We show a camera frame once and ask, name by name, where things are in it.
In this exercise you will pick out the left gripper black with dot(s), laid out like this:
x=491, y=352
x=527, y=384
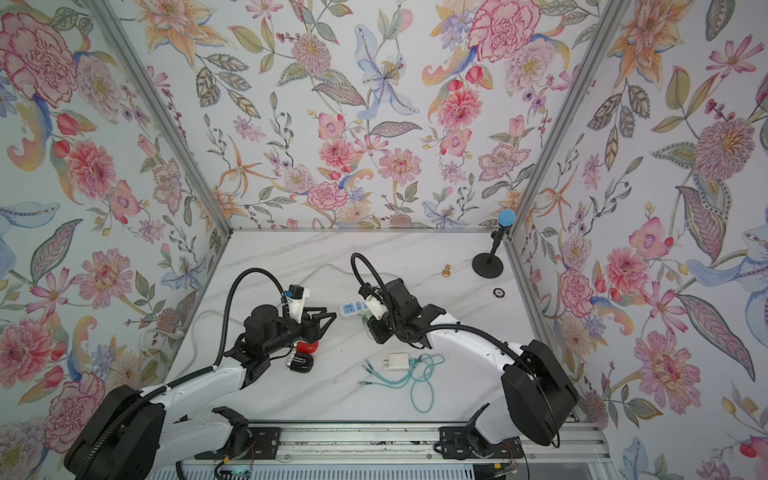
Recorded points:
x=311, y=331

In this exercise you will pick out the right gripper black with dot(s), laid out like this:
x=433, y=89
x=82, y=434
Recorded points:
x=376, y=326

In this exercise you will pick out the white power strip blue sockets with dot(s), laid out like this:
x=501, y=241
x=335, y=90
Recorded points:
x=353, y=308

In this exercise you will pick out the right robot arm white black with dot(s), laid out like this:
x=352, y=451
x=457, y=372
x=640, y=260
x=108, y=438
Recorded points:
x=538, y=395

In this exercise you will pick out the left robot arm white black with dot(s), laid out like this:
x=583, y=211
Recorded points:
x=134, y=433

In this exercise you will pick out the blue microphone on black stand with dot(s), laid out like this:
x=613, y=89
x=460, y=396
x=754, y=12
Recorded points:
x=487, y=264

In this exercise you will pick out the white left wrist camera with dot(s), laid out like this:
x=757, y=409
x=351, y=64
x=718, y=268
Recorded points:
x=296, y=297

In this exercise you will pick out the aluminium rail front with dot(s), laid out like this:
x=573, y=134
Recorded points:
x=412, y=443

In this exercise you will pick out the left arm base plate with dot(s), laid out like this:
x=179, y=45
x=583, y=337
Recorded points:
x=259, y=443

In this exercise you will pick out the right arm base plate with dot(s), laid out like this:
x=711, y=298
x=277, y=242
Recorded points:
x=465, y=443

